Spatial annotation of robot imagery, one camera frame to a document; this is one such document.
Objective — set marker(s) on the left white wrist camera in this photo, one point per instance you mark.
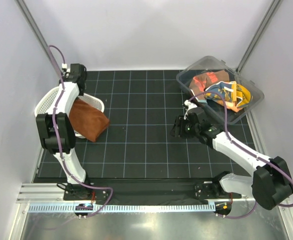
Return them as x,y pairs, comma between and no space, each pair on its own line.
64,69

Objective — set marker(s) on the white slotted cable duct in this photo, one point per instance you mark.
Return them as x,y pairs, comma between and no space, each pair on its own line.
88,208

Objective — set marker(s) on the aluminium frame post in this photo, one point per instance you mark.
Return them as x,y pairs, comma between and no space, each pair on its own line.
266,20
37,33

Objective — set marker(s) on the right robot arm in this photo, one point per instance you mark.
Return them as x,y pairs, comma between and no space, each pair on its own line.
268,181

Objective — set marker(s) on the left aluminium frame post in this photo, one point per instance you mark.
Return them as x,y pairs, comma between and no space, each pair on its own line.
37,33

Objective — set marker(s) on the yellow blue patterned towel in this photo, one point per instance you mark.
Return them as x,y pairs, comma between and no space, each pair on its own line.
235,95

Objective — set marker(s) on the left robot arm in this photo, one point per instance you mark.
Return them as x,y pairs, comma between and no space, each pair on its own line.
56,134

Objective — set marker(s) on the pink brown towel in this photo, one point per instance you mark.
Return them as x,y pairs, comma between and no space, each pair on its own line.
201,82

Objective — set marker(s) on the clear plastic storage bin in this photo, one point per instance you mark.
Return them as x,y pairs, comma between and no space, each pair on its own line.
213,109

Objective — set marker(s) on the white perforated plastic basket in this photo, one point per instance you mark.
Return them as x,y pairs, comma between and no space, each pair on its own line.
53,110

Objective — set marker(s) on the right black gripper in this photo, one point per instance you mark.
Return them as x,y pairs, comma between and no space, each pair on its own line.
179,124

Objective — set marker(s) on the right aluminium frame post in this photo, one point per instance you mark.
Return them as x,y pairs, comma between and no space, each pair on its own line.
266,20

